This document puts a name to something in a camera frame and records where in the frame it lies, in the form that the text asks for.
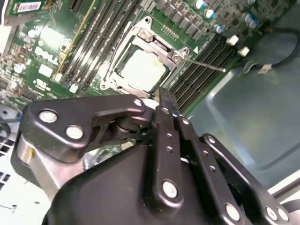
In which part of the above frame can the thin metal locking lever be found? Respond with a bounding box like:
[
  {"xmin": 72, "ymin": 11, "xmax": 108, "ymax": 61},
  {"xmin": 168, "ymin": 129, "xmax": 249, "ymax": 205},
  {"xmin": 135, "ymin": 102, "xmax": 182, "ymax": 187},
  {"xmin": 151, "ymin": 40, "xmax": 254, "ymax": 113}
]
[
  {"xmin": 183, "ymin": 58, "xmax": 227, "ymax": 72},
  {"xmin": 103, "ymin": 22, "xmax": 132, "ymax": 82}
]

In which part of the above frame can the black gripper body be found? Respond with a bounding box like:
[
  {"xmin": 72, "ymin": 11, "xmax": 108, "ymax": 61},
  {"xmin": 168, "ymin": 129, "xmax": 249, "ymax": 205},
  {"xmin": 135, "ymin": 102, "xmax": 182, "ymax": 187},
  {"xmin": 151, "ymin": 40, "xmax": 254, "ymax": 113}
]
[{"xmin": 42, "ymin": 145, "xmax": 223, "ymax": 225}]

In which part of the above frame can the silver square CPU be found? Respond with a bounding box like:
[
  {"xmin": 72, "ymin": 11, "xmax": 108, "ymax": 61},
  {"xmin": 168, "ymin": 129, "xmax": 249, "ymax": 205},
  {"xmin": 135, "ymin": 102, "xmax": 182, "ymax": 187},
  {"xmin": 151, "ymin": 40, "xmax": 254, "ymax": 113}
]
[{"xmin": 118, "ymin": 49, "xmax": 171, "ymax": 93}]

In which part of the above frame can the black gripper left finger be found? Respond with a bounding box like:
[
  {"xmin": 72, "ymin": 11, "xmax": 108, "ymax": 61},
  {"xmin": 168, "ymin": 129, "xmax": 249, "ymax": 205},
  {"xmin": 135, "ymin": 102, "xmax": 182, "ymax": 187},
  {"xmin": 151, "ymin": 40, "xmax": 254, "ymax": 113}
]
[{"xmin": 16, "ymin": 88, "xmax": 186, "ymax": 211}]

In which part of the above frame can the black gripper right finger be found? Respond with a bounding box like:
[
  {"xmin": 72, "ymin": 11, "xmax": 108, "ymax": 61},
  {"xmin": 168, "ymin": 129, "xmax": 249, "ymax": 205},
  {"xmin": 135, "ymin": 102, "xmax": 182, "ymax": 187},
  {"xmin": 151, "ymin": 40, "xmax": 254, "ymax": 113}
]
[{"xmin": 166, "ymin": 88, "xmax": 293, "ymax": 225}]

